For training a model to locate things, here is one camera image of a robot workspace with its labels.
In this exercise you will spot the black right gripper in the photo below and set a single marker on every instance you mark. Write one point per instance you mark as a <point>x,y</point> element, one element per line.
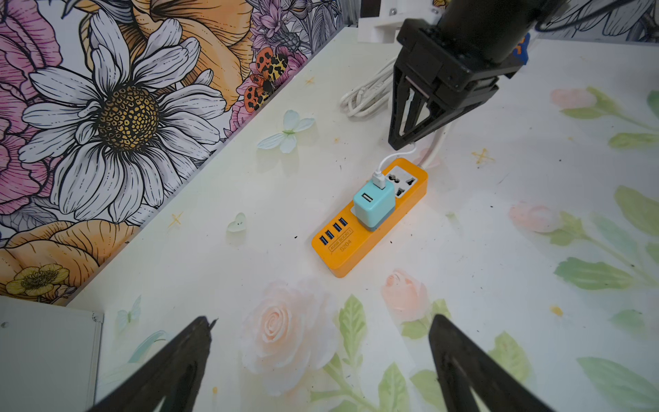
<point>430,70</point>

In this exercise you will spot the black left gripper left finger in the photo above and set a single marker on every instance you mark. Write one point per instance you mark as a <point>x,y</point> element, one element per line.
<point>169,381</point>

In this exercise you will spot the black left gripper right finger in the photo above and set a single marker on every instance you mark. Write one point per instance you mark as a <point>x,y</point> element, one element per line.
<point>466,373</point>

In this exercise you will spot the teal USB charger adapter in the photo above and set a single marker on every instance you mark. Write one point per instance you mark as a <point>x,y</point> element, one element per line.
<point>372,205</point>

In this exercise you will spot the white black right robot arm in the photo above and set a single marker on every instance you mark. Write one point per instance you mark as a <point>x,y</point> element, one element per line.
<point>491,29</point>

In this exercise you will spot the silver metal case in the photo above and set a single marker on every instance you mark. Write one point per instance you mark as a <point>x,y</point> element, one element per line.
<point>49,356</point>

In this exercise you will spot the orange power strip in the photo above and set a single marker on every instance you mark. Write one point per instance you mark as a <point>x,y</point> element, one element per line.
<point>344,241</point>

